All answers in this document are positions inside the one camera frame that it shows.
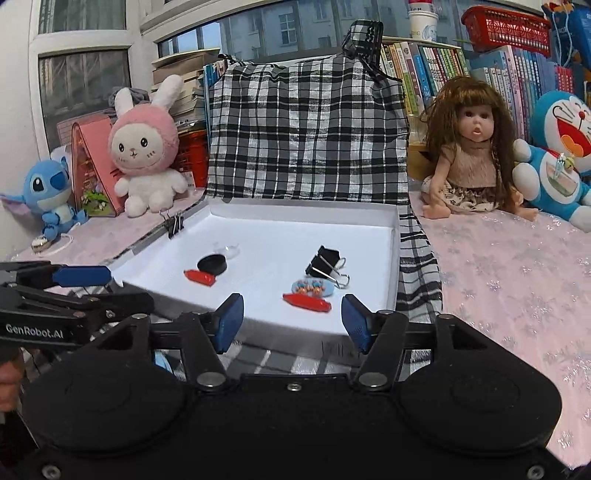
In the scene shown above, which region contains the blue alien plush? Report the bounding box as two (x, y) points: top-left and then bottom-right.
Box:
(0, 157), (88, 241)

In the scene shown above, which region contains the large black binder clip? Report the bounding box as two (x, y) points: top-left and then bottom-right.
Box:
(305, 246), (350, 289)

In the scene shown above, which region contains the row of upright books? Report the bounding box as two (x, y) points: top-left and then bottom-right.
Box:
(381, 41), (591, 139)

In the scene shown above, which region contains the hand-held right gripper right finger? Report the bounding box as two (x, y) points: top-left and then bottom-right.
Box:
(341, 294), (532, 393)

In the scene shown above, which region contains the person's left hand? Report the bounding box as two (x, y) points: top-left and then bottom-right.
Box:
(0, 360), (21, 412)

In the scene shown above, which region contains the window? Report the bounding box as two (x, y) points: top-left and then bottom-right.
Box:
(28, 0), (411, 155)

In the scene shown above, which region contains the stack of flat books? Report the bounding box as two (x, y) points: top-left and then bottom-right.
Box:
(150, 46), (222, 127)

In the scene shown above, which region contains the pink toy house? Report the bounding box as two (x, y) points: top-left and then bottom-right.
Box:
(56, 113), (127, 217)

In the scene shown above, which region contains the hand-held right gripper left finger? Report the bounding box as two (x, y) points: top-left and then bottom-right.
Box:
(55, 293), (245, 393)

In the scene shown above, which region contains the brown-haired baby doll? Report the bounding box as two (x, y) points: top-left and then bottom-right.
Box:
(421, 76), (541, 223)

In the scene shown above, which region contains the round charm with cord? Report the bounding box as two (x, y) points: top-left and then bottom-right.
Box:
(31, 232), (75, 254)

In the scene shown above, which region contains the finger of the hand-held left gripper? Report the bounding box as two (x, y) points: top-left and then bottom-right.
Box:
(0, 261), (113, 289)
(0, 285), (155, 320)

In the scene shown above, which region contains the red plastic crate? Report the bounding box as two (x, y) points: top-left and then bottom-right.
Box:
(175, 129), (209, 190)

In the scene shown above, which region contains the black round lid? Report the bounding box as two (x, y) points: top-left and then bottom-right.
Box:
(197, 254), (228, 276)

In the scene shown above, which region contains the long red plastic capsule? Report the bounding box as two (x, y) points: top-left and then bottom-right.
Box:
(283, 294), (332, 315)

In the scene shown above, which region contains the blue beaded hair clip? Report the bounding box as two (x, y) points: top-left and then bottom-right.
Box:
(291, 279), (334, 298)

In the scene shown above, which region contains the white cardboard box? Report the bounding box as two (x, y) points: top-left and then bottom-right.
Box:
(108, 198), (402, 365)

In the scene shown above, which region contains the blue paper bag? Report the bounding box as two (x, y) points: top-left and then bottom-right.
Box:
(541, 0), (591, 70)

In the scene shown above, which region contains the white paper cup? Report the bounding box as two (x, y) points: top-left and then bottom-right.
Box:
(407, 0), (439, 44)

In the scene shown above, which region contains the red mesh basket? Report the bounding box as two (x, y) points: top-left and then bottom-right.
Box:
(462, 6), (552, 54)

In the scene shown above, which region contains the pink bunny plush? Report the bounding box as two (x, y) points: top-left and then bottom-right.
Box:
(108, 74), (190, 219)

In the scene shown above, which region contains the black white plaid cloth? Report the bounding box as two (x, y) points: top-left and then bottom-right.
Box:
(92, 21), (444, 379)

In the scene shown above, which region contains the blue robot cat plush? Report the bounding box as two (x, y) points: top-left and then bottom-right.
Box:
(512, 90), (591, 229)

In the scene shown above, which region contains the small black binder clip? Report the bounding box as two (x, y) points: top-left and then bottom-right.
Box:
(159, 210), (185, 240)

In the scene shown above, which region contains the grey cloth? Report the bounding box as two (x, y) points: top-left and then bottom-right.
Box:
(108, 87), (151, 109)

